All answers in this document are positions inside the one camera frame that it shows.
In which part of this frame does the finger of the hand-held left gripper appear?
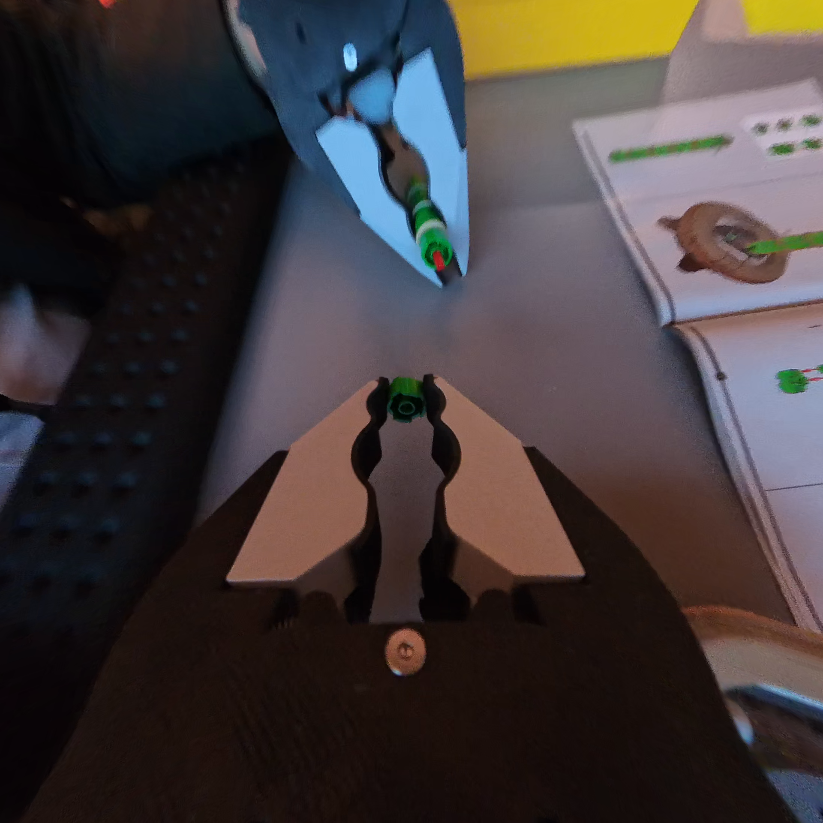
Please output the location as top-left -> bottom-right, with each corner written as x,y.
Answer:
315,114 -> 446,288
393,48 -> 470,277

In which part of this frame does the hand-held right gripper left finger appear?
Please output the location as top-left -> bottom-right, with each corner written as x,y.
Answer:
225,378 -> 390,623

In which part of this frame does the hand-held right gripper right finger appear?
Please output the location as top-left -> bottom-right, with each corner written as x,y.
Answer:
420,375 -> 586,623

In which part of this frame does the green bamboo stalk model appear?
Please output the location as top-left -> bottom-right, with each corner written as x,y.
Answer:
405,177 -> 455,272

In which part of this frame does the yellow plastic bin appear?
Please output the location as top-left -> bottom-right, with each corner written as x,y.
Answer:
447,0 -> 823,82

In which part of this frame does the small green round brick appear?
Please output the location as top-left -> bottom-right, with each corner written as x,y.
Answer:
385,377 -> 426,424

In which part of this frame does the open instruction booklet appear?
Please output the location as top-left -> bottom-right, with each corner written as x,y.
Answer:
571,79 -> 823,635

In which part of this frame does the tan round pot base model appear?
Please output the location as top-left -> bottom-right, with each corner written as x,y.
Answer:
680,603 -> 823,793

